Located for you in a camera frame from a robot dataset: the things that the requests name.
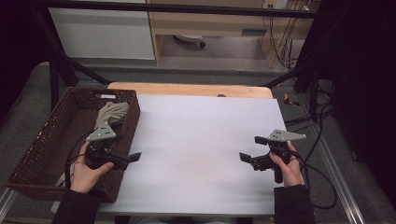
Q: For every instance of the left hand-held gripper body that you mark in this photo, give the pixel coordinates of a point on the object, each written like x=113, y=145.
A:
x=100, y=133

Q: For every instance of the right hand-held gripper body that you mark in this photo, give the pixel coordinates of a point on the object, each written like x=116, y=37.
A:
x=280, y=146

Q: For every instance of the beige cloth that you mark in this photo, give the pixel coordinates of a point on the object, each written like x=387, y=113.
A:
x=112, y=112

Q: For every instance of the brown wicker basket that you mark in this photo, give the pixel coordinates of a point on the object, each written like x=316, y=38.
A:
x=37, y=146

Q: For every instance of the person's right hand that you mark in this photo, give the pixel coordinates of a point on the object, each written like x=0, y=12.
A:
x=291, y=169

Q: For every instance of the person's left hand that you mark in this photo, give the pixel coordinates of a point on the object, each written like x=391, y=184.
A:
x=85, y=174

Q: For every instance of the yellow and black tool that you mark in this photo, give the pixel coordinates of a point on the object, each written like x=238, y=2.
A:
x=291, y=100

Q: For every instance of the white board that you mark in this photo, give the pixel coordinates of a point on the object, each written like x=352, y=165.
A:
x=199, y=143

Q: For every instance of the black metal stand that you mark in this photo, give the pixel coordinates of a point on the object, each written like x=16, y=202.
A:
x=54, y=81
x=314, y=93

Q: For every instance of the wooden table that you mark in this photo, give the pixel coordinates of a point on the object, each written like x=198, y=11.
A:
x=186, y=89

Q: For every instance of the white cabinet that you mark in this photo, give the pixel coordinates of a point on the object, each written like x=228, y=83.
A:
x=102, y=34

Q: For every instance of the black curtain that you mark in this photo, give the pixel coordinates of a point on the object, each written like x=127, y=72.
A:
x=18, y=46
x=361, y=77

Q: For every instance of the chair base with caster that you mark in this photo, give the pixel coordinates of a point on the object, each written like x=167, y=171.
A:
x=190, y=38

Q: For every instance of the light wooden desk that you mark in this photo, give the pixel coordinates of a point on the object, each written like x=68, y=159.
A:
x=218, y=21

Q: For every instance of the white power strip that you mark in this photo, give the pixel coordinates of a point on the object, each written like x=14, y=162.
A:
x=274, y=3

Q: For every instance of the aluminium rail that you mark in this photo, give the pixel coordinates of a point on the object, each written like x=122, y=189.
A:
x=6, y=202
x=337, y=180

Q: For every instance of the black metal frame bar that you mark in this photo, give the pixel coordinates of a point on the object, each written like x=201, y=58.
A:
x=174, y=8

